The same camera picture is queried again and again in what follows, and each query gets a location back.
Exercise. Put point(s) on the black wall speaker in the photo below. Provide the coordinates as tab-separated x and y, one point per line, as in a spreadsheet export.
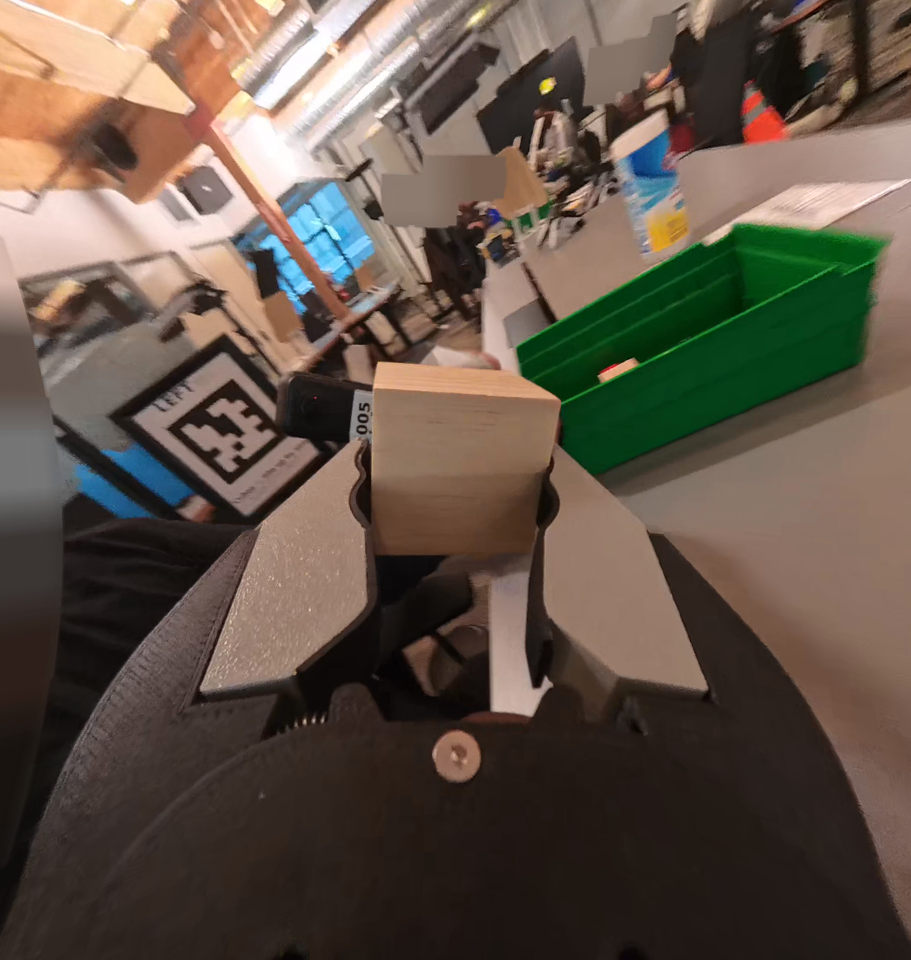
204	187

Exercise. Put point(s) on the black round ceiling fixture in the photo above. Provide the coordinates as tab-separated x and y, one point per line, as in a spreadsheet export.
114	150

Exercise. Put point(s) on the printed paper sheet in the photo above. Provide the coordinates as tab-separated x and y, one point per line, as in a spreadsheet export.
823	202

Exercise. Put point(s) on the silver ventilation duct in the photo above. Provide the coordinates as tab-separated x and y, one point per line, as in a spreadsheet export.
350	67

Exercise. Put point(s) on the green plastic bin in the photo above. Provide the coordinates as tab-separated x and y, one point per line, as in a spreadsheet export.
688	405

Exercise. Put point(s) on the medium natural wooden cube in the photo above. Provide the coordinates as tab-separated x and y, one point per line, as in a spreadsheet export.
626	367

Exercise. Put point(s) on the large natural wooden cube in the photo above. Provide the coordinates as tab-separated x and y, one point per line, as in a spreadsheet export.
455	465

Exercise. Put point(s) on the framed black-white marker sign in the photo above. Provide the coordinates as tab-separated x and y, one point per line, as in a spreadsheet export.
223	431

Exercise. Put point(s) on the orange traffic cone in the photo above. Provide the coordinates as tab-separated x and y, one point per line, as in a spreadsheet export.
763	120

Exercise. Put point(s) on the grey desk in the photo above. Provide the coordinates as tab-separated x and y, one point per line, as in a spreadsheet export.
763	540

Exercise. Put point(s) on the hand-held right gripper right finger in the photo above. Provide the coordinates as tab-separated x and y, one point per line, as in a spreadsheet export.
613	600

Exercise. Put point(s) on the black monitor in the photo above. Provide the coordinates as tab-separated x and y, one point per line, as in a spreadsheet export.
523	105

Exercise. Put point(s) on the white blue wipes canister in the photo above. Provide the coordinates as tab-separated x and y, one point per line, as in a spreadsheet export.
654	195

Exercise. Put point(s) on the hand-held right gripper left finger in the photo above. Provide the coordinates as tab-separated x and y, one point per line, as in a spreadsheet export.
290	585

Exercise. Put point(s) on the tan wooden board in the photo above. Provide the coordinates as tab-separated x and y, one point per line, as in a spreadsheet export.
523	187

